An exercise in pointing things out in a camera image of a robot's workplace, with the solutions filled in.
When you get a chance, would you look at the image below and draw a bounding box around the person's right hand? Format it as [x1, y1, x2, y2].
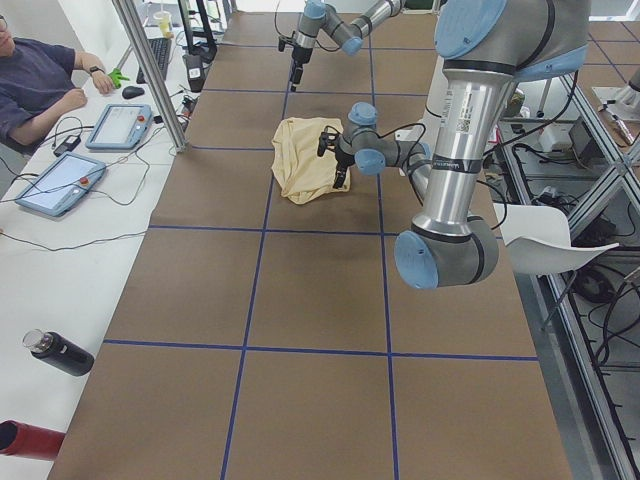
[91, 70, 115, 95]

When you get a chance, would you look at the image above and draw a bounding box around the black computer mouse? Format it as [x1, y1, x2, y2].
[121, 86, 145, 100]

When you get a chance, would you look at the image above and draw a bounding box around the black keyboard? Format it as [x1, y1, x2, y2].
[147, 37, 172, 81]

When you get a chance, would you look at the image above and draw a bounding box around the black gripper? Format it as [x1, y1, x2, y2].
[290, 45, 313, 92]
[332, 143, 355, 190]

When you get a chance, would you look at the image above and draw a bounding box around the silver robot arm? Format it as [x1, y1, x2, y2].
[334, 1, 591, 289]
[278, 0, 405, 91]

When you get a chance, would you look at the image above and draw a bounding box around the near blue teach pendant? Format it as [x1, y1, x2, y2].
[14, 152, 107, 217]

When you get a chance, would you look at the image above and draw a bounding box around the beige long-sleeve graphic shirt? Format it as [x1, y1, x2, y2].
[271, 117, 351, 205]

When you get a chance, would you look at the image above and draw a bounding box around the green plastic toy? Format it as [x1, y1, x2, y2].
[108, 68, 129, 89]

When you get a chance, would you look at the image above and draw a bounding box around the red cylinder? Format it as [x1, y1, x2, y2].
[1, 420, 66, 461]

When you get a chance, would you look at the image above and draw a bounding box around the far blue teach pendant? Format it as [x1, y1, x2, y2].
[85, 104, 153, 151]

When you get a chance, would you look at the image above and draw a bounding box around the person's left hand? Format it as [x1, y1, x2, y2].
[61, 88, 87, 111]

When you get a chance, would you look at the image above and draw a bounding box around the seated person in blue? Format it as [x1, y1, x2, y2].
[1, 19, 107, 155]

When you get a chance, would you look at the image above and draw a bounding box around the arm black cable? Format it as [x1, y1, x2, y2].
[374, 122, 431, 201]
[273, 0, 341, 53]

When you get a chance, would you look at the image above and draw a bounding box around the aluminium frame post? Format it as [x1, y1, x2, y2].
[111, 0, 187, 153]

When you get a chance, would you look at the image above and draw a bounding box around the black power adapter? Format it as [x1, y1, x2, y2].
[53, 135, 81, 157]

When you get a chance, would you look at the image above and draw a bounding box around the blue teach pendant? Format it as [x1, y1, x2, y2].
[14, 152, 107, 217]
[85, 104, 153, 151]

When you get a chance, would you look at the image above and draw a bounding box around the yellow drink cup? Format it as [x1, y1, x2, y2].
[153, 11, 173, 38]

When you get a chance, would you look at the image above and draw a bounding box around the black water bottle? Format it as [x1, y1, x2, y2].
[22, 329, 94, 377]

